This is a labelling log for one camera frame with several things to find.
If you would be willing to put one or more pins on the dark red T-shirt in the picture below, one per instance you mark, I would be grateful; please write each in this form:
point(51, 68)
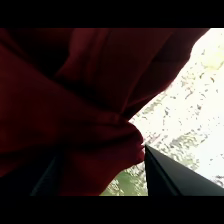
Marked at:
point(66, 110)

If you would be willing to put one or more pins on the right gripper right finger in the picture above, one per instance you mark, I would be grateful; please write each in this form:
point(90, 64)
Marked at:
point(170, 180)

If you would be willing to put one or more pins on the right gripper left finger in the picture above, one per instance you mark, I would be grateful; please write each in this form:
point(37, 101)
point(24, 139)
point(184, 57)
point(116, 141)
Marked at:
point(50, 180)

